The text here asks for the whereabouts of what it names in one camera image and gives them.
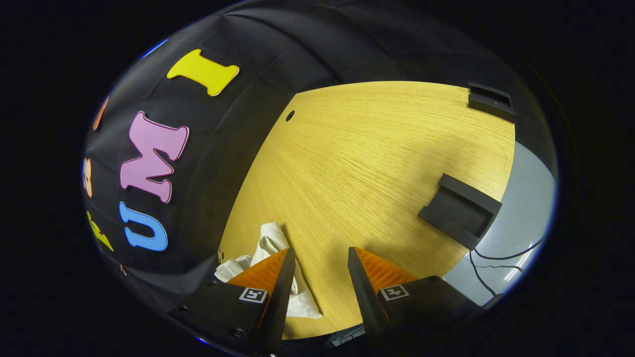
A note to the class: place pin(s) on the black backdrop cloth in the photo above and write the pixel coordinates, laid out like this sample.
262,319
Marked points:
238,124

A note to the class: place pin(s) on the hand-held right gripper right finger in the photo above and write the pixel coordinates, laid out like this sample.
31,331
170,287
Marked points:
364,297

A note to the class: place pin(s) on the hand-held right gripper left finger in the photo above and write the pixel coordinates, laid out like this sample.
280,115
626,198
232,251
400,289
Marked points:
280,297

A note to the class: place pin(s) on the white jeans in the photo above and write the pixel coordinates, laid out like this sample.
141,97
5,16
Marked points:
270,240

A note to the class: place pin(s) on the black plastic gripper stand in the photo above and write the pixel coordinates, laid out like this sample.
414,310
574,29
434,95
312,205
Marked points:
459,210
491,101

